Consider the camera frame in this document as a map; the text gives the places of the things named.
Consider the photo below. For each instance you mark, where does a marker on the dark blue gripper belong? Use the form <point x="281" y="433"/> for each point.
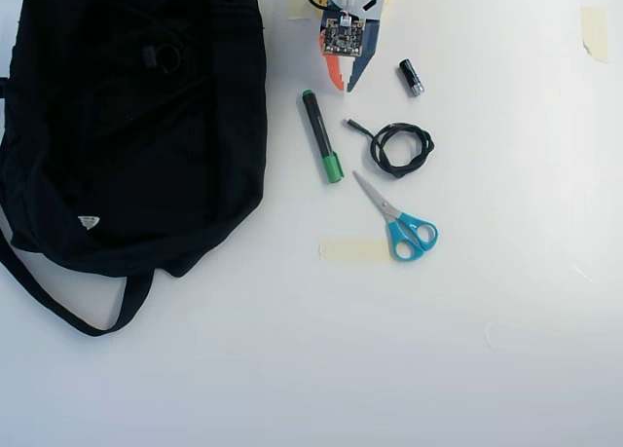
<point x="366" y="66"/>

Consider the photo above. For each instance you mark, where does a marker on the beige tape under robot base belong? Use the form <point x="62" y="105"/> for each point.
<point x="294" y="4"/>

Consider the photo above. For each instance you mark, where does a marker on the black fabric bag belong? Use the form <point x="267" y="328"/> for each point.
<point x="97" y="150"/>

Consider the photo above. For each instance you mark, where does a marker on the small black flashlight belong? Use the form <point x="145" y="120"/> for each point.
<point x="411" y="77"/>

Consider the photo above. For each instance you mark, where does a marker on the black marker with green cap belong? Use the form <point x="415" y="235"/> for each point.
<point x="321" y="135"/>

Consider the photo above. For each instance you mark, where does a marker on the long beige masking tape strip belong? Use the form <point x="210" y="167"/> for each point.
<point x="350" y="249"/>

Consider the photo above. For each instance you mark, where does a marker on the torn beige masking tape piece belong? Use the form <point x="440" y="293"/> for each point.
<point x="596" y="33"/>

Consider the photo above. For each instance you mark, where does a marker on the green camera circuit board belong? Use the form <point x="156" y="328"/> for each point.
<point x="342" y="37"/>

